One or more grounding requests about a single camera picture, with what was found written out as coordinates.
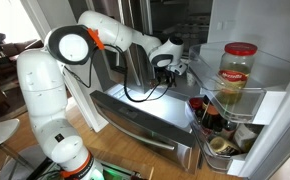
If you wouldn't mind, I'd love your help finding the curved metal drawer handle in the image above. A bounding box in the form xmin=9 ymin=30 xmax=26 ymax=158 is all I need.
xmin=97 ymin=107 xmax=175 ymax=151

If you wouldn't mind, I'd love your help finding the white carton in door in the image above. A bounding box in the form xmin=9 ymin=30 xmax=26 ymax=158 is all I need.
xmin=233 ymin=124 xmax=263 ymax=152

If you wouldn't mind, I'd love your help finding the glass jar red lid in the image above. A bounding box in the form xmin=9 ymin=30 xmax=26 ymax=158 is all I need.
xmin=215 ymin=42 xmax=258 ymax=105

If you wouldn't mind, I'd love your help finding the stainless steel fridge drawer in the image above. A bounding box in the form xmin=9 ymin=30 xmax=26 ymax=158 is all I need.
xmin=90 ymin=87 xmax=199 ymax=174

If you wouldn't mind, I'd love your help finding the clear upper door shelf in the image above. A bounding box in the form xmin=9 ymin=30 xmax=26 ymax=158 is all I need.
xmin=188 ymin=42 xmax=290 ymax=125

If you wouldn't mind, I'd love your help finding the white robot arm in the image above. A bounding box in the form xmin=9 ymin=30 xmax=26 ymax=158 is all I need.
xmin=17 ymin=11 xmax=186 ymax=180

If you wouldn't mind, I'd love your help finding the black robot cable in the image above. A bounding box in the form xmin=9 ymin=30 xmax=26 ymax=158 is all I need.
xmin=63 ymin=43 xmax=173 ymax=104

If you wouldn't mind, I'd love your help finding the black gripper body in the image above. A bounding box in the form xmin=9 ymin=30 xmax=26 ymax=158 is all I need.
xmin=155 ymin=69 xmax=176 ymax=87

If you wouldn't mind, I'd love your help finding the dark sauce bottle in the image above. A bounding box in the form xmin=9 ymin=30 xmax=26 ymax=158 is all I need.
xmin=202 ymin=96 xmax=219 ymax=129

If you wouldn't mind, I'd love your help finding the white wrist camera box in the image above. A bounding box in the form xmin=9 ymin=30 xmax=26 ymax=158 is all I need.
xmin=168 ymin=62 xmax=187 ymax=75

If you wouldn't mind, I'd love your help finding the yellow mustard bottle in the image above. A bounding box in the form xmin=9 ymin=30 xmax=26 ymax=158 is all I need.
xmin=209 ymin=136 xmax=240 ymax=156

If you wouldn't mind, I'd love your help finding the brown sofa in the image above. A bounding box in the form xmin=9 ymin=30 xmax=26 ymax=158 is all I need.
xmin=0 ymin=39 xmax=43 ymax=64

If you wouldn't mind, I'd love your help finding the white fridge door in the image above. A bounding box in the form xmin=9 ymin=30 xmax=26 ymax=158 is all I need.
xmin=189 ymin=0 xmax=290 ymax=180

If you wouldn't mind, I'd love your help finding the clear fridge door bin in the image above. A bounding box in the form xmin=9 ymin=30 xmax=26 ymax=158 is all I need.
xmin=184 ymin=98 xmax=253 ymax=173

